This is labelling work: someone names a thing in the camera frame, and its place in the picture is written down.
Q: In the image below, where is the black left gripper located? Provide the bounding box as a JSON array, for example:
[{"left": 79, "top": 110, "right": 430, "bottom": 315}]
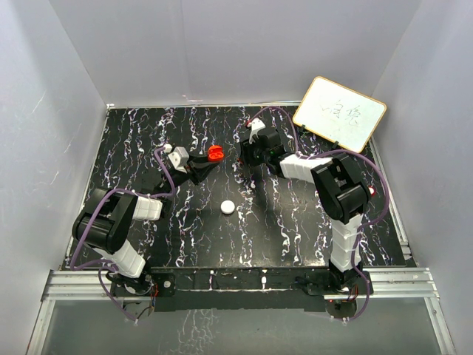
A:
[{"left": 160, "top": 152, "right": 219, "bottom": 197}]

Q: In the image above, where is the orange charging case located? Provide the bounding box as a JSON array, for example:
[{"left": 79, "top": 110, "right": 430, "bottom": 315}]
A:
[{"left": 208, "top": 145, "right": 225, "bottom": 163}]

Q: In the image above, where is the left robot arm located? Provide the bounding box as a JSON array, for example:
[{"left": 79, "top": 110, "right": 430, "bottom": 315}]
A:
[{"left": 69, "top": 151, "right": 225, "bottom": 295}]

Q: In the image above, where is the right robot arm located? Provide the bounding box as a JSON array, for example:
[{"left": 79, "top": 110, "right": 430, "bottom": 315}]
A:
[{"left": 240, "top": 128, "right": 371, "bottom": 294}]

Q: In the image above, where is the white round charging case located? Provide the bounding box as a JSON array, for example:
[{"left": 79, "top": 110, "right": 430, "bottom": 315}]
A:
[{"left": 220, "top": 200, "right": 236, "bottom": 215}]

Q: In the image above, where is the yellow framed whiteboard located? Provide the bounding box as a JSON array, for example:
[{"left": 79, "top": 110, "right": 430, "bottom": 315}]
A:
[{"left": 293, "top": 76, "right": 387, "bottom": 153}]

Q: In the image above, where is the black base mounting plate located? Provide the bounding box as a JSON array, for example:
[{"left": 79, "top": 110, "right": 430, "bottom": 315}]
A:
[{"left": 106, "top": 266, "right": 373, "bottom": 316}]

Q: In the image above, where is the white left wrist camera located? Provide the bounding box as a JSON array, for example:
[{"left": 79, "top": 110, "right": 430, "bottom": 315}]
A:
[{"left": 164, "top": 143, "right": 189, "bottom": 173}]

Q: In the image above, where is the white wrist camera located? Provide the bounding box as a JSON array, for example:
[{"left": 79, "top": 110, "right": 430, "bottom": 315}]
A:
[
  {"left": 245, "top": 118, "right": 266, "bottom": 144},
  {"left": 164, "top": 143, "right": 189, "bottom": 173}
]

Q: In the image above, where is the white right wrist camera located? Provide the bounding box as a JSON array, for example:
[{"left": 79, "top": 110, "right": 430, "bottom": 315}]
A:
[{"left": 245, "top": 118, "right": 266, "bottom": 144}]

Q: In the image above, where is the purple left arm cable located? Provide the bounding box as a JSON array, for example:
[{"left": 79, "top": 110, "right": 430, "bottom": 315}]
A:
[{"left": 69, "top": 147, "right": 178, "bottom": 326}]

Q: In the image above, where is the aluminium frame rail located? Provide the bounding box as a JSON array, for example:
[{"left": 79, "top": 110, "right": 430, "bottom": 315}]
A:
[{"left": 27, "top": 266, "right": 455, "bottom": 354}]

